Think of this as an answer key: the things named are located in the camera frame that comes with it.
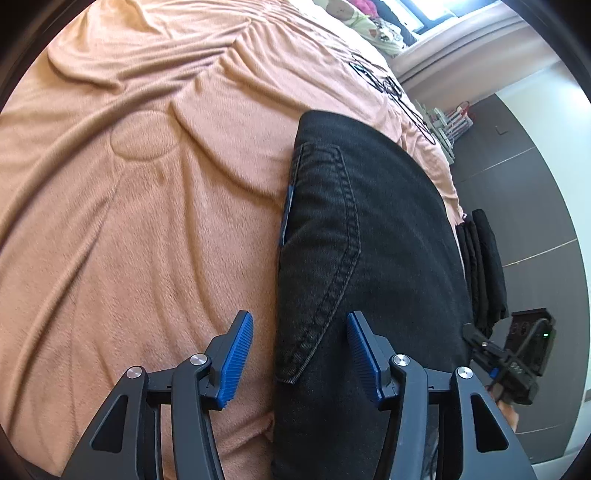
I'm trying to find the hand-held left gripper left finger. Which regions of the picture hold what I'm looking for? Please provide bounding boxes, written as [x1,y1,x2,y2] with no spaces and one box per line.
[60,310,254,480]

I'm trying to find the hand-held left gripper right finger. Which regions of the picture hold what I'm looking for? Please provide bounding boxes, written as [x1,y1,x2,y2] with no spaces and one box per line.
[346,311,539,480]

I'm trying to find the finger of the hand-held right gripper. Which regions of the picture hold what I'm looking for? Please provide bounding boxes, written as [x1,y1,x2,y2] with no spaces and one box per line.
[462,323,494,355]

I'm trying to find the black pants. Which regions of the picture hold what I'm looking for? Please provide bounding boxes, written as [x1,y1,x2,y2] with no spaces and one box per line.
[272,110,476,480]

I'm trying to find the person's right hand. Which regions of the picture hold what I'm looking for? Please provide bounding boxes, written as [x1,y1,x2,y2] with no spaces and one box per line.
[494,396,521,432]

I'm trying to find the stack of folded black clothes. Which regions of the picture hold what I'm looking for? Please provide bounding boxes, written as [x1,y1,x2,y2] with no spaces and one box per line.
[455,209,511,340]

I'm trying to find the orange blanket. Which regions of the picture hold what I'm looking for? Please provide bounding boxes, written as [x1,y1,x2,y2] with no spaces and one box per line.
[0,0,465,478]

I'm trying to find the pink curtain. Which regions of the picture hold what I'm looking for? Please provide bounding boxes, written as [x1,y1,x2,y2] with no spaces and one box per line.
[397,0,561,97]

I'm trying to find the black framed window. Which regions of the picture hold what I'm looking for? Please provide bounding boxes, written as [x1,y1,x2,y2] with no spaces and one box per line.
[402,0,504,33]

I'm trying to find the white wire rack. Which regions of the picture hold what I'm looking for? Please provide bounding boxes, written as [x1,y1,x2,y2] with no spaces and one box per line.
[416,99,474,162]

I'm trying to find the black cables on bed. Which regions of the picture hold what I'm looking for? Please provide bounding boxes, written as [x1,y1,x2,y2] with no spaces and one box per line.
[348,53,437,144]

